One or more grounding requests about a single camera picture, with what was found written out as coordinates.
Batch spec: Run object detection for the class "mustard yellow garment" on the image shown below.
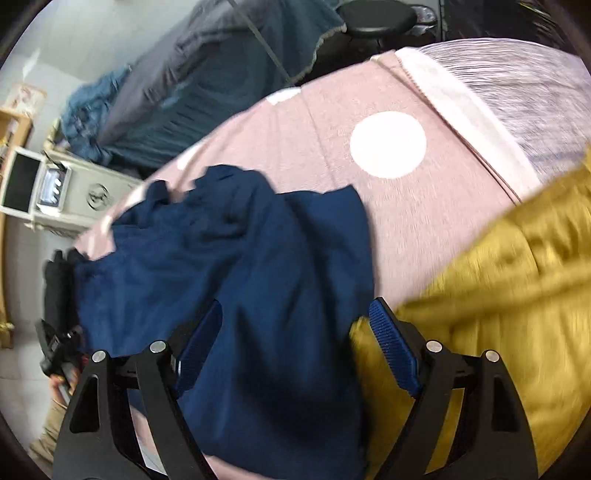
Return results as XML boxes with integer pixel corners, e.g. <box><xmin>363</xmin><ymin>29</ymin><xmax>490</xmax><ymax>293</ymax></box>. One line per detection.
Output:
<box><xmin>348</xmin><ymin>147</ymin><xmax>591</xmax><ymax>480</ymax></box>

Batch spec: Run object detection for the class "navy blue garment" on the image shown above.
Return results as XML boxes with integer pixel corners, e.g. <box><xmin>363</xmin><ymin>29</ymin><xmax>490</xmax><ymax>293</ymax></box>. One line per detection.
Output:
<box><xmin>74</xmin><ymin>165</ymin><xmax>374</xmax><ymax>479</ymax></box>

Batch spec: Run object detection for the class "white safe box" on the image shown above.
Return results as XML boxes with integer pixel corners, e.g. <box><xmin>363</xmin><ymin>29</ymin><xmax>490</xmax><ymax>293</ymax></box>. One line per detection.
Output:
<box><xmin>1</xmin><ymin>147</ymin><xmax>141</xmax><ymax>235</ymax></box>

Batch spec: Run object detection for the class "pink polka dot bedsheet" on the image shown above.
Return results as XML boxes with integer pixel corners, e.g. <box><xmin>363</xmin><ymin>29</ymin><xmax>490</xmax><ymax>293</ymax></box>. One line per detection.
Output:
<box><xmin>80</xmin><ymin>49</ymin><xmax>552</xmax><ymax>478</ymax></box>

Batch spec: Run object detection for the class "black round stool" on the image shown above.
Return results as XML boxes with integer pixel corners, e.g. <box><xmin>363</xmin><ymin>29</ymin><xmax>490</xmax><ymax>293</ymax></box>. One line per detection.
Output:
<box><xmin>295</xmin><ymin>1</ymin><xmax>439</xmax><ymax>86</ymax></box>

